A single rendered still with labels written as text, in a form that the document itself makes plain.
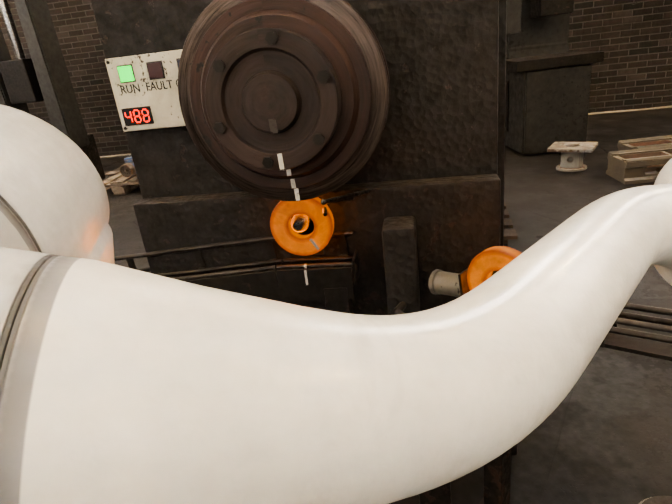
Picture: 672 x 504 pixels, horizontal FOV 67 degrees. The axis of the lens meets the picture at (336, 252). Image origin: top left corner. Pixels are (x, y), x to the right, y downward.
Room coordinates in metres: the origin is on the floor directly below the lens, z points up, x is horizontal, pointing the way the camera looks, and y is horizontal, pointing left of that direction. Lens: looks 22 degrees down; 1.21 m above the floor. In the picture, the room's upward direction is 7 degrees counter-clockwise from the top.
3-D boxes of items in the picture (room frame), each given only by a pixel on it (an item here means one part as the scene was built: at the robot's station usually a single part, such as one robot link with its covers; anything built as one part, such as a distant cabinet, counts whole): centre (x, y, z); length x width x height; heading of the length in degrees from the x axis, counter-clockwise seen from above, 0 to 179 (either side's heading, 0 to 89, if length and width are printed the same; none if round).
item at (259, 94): (1.10, 0.09, 1.11); 0.28 x 0.06 x 0.28; 79
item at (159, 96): (1.37, 0.39, 1.15); 0.26 x 0.02 x 0.18; 79
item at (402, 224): (1.16, -0.16, 0.68); 0.11 x 0.08 x 0.24; 169
